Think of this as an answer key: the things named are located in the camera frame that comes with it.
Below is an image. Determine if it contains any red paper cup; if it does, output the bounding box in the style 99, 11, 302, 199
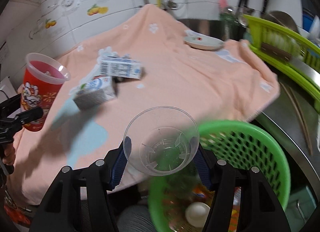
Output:
21, 52, 71, 132

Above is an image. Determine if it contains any clear plastic cup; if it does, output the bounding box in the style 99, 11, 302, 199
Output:
123, 106, 200, 177

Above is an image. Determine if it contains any blue white milk carton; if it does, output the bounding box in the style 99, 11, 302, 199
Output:
73, 76, 117, 110

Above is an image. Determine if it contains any green plastic trash basket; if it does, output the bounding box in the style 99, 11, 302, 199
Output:
148, 120, 290, 231

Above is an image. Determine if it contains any person's left hand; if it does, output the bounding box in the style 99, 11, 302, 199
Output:
2, 143, 16, 165

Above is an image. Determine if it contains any peach flower towel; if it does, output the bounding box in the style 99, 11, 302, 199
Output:
7, 4, 280, 206

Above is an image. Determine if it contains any white ceramic dish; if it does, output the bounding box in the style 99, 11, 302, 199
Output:
184, 36, 224, 51

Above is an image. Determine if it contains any green plastic dish rack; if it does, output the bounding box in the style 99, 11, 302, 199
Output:
243, 15, 319, 112

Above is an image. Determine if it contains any glass utensil jar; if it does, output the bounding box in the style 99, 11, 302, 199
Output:
219, 0, 240, 41

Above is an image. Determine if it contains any steel pot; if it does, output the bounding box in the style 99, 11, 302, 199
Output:
267, 11, 299, 33

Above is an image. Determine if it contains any cleaver with wooden handle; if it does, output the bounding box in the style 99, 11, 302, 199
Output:
261, 42, 319, 85

